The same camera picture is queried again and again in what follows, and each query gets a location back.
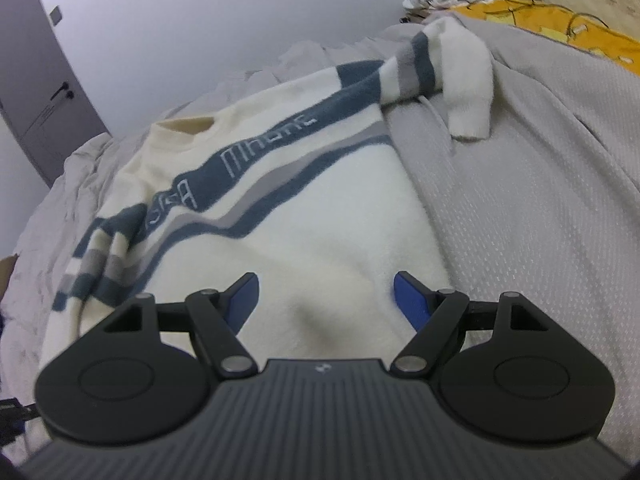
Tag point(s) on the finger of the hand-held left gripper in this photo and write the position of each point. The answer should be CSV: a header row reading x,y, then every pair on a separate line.
x,y
17,422

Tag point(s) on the grey door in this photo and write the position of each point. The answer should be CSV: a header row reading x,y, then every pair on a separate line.
x,y
40,85

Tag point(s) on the grey light switch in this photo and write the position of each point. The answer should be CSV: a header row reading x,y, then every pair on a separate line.
x,y
55,15

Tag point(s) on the grey bed cover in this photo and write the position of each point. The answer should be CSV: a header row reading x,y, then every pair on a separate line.
x,y
540,210

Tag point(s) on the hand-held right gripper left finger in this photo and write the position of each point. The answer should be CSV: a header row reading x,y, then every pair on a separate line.
x,y
244,296

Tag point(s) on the yellow blanket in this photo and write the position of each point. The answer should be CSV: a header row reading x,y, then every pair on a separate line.
x,y
540,17

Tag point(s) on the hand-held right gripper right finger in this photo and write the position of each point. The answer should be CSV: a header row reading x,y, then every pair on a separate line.
x,y
412,296

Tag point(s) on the cream sweater with blue stripes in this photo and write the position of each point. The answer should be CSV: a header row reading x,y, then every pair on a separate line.
x,y
310,240

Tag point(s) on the brown pillow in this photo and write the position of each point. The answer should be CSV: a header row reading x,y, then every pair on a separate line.
x,y
6,277

